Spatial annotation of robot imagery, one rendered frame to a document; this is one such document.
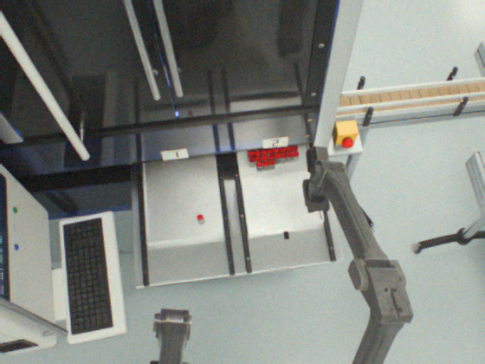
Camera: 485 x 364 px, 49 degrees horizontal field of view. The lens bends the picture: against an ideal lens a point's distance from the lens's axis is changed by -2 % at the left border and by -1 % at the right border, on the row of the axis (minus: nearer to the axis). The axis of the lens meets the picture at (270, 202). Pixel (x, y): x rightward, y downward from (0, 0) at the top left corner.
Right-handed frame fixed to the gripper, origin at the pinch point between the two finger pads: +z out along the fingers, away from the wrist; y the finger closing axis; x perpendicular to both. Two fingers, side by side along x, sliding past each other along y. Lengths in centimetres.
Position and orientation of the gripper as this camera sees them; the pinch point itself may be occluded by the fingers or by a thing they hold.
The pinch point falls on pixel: (313, 205)
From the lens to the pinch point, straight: 164.7
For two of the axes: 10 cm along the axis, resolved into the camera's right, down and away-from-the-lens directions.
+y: -1.3, -9.2, 3.6
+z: -0.1, 3.7, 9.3
